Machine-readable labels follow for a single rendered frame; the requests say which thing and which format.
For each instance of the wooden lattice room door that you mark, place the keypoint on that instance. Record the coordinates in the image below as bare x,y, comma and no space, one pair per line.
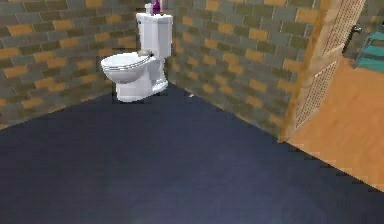
320,66

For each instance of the white toilet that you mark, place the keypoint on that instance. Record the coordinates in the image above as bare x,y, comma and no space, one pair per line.
146,68

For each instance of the teal shelf unit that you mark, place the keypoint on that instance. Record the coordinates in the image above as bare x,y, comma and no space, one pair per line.
371,53

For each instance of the purple bottle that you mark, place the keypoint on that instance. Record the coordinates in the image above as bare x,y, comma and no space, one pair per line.
156,6

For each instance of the white small container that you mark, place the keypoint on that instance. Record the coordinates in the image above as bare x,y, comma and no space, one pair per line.
148,9

